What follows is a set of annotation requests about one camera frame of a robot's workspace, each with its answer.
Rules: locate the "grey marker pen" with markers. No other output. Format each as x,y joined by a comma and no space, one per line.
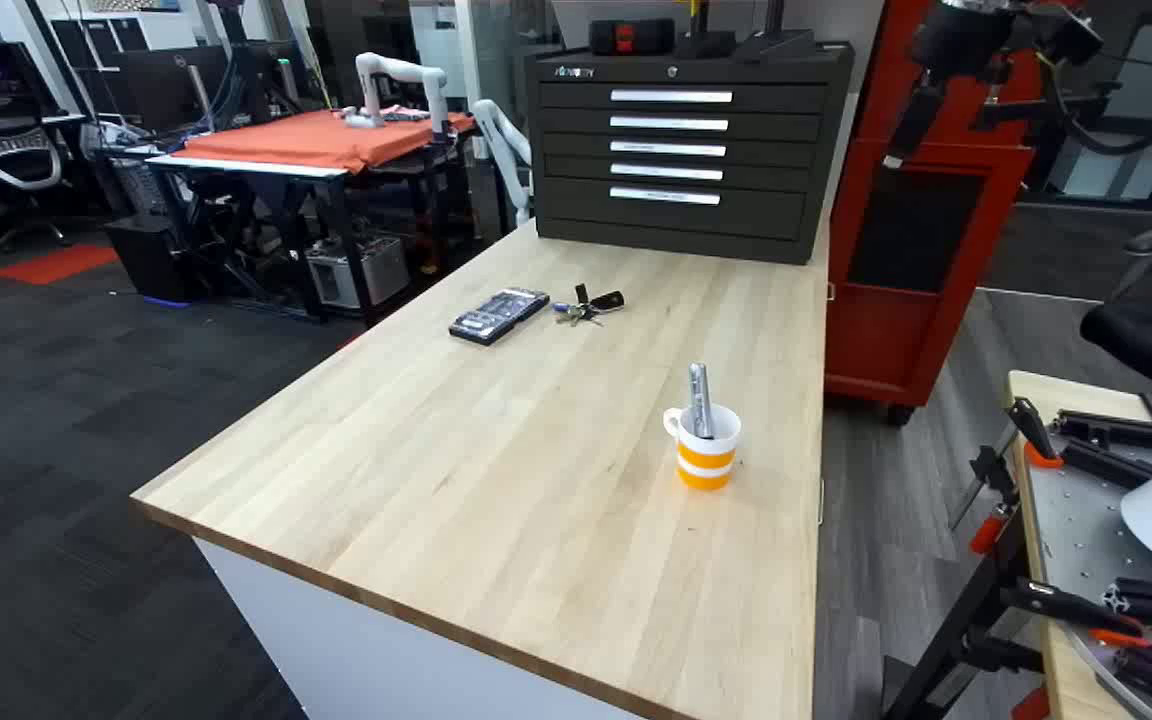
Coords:
698,400

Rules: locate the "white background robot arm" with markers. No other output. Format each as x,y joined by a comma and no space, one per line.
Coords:
374,69

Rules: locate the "white and orange mug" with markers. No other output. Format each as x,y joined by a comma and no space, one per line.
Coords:
704,462

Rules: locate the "bunch of keys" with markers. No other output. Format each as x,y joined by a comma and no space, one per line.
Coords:
585,307

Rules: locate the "black smartphone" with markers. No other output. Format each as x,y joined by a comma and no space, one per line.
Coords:
497,314

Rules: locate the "white chair behind table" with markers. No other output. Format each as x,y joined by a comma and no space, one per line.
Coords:
508,153

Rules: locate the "dark drawer tool chest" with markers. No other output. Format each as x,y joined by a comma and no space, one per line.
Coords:
688,153

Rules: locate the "black box on chest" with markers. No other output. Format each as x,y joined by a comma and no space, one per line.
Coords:
630,37

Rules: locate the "red tool cabinet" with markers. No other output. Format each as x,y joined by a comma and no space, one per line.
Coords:
929,183

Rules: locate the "black clamp with orange pad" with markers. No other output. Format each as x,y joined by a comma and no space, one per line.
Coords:
1084,442

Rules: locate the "black office chair left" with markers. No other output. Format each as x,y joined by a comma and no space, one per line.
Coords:
30,159

